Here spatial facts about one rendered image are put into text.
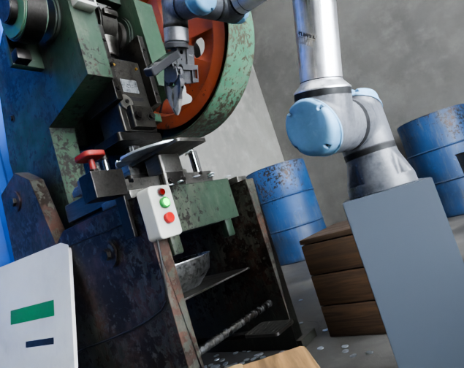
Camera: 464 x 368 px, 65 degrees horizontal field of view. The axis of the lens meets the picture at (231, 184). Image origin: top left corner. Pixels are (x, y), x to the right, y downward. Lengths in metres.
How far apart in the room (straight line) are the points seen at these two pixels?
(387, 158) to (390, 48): 3.59
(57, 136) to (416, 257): 1.22
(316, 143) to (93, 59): 0.84
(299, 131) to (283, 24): 4.25
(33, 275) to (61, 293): 0.19
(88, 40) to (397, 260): 1.11
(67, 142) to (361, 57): 3.56
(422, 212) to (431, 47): 3.57
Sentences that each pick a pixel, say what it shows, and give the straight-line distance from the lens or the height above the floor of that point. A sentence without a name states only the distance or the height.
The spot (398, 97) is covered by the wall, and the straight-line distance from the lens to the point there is 4.30.
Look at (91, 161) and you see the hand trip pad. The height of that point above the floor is 0.74.
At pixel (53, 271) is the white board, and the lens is 1.38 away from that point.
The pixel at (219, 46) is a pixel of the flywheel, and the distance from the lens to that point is 1.58.
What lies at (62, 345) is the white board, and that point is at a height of 0.28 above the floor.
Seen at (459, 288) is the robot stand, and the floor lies 0.23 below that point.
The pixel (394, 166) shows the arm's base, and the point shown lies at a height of 0.49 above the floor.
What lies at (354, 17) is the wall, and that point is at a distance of 4.61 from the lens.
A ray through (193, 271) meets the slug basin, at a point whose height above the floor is 0.37.
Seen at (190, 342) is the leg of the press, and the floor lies 0.23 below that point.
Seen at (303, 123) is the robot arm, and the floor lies 0.63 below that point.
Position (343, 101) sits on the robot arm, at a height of 0.64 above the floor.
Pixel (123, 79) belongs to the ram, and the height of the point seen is 1.09.
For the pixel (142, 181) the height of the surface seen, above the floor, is 0.69.
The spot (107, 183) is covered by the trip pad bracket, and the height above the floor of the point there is 0.67.
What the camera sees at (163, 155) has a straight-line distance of 1.24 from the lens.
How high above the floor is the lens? 0.47
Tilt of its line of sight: 6 degrees up
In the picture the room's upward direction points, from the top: 17 degrees counter-clockwise
